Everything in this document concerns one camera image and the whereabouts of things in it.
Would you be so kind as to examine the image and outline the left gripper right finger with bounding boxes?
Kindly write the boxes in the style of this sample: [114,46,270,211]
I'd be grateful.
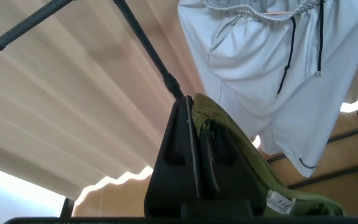
[199,119,267,218]

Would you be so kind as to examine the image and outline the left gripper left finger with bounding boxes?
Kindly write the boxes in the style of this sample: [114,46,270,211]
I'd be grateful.
[144,95,203,218]

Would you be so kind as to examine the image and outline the green garment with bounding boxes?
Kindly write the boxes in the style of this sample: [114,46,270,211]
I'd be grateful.
[191,92,347,217]

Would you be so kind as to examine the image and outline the pale grey shorts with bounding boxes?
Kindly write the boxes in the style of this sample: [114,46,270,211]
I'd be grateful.
[177,0,358,179]

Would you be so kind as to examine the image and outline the black clothes rack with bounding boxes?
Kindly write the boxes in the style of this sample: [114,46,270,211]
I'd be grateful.
[0,0,358,190]

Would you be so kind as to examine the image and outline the beige curtain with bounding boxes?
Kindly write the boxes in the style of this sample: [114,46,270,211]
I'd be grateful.
[0,0,358,202]

